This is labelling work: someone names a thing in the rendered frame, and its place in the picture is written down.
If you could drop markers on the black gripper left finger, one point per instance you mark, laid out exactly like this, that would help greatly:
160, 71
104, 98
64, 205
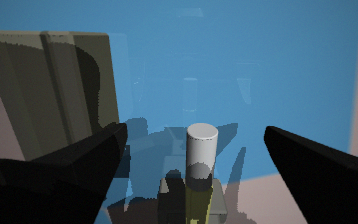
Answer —
67, 186

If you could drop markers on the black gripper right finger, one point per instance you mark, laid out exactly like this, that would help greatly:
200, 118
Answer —
322, 180

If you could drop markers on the grey cylinder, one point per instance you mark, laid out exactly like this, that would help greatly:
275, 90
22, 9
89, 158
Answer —
201, 144

